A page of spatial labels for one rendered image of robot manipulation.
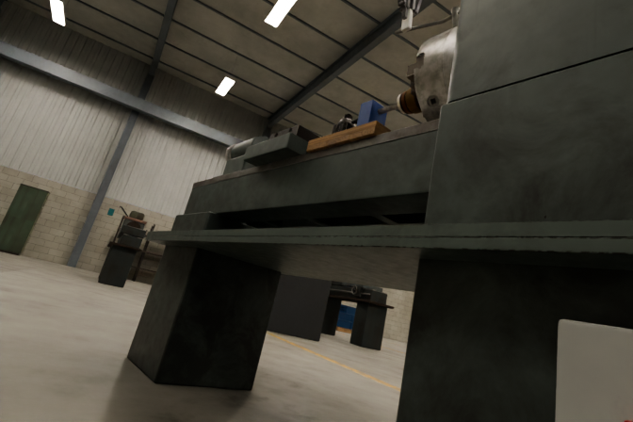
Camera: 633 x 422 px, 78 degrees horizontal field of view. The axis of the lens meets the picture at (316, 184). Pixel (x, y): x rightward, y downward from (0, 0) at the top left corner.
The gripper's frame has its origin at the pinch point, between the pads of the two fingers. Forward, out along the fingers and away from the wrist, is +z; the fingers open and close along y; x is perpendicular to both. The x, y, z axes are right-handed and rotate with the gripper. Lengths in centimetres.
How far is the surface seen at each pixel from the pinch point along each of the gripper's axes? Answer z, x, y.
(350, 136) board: 41.8, -7.5, 10.7
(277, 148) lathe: 42, -38, 16
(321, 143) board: 41.5, -20.6, 10.7
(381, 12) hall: -579, -517, -502
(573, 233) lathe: 73, 53, 26
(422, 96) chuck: 31.8, 11.4, 4.0
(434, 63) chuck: 24.9, 16.3, 6.4
